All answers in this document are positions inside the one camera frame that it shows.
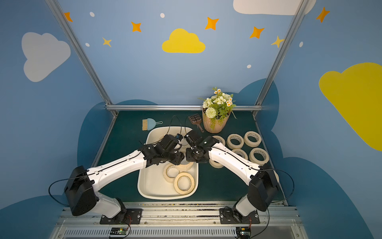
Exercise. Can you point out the white and green artificial flowers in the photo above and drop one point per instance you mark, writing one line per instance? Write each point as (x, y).
(219, 105)

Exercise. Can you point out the brown slotted litter scoop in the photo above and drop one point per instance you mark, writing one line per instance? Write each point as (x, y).
(196, 119)

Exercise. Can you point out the cream masking tape roll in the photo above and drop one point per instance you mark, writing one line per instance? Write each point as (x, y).
(170, 173)
(184, 167)
(215, 164)
(259, 156)
(235, 141)
(184, 183)
(241, 153)
(252, 139)
(220, 139)

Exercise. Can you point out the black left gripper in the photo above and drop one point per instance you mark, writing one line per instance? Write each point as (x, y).
(175, 157)

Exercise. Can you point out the white plastic storage box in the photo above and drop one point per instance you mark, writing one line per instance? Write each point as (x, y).
(151, 181)

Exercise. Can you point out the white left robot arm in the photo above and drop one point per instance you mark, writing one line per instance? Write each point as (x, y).
(83, 186)

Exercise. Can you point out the right green circuit board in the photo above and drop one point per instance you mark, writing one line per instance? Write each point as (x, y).
(243, 233)

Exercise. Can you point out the left green circuit board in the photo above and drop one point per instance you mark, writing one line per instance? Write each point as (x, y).
(119, 232)

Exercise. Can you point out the blue dustpan with brush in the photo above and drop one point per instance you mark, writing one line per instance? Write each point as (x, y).
(149, 124)

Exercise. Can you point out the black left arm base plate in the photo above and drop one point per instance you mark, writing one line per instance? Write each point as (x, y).
(125, 216)

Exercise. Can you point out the green circuit board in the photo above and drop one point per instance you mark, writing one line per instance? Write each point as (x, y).
(119, 232)
(243, 233)

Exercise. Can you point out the aluminium rail frame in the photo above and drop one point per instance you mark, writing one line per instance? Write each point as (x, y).
(183, 220)

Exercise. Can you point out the green table mat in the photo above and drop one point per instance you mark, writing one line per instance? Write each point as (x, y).
(127, 136)

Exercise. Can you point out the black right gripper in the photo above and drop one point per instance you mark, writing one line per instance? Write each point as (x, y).
(195, 154)

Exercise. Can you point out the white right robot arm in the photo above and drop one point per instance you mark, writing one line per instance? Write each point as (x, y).
(263, 185)

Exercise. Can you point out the beige ribbed flower pot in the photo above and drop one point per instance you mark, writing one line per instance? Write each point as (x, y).
(214, 125)

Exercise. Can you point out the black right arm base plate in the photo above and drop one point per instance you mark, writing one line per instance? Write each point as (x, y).
(229, 215)

